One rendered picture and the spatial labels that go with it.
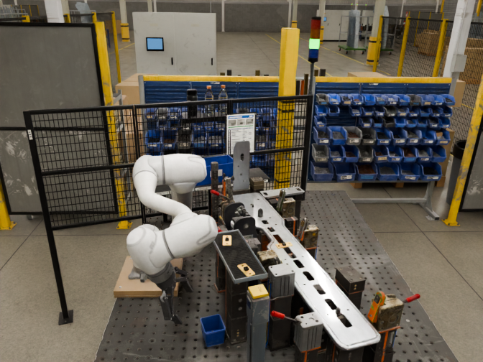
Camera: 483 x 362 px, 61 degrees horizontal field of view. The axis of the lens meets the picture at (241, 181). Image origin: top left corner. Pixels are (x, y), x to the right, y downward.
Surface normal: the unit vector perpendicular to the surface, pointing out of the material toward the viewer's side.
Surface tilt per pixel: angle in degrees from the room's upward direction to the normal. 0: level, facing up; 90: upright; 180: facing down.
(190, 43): 90
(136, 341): 0
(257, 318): 90
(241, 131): 90
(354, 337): 0
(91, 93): 91
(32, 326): 0
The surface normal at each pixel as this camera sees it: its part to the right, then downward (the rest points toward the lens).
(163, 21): 0.04, 0.39
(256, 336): 0.32, 0.37
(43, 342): 0.01, -0.92
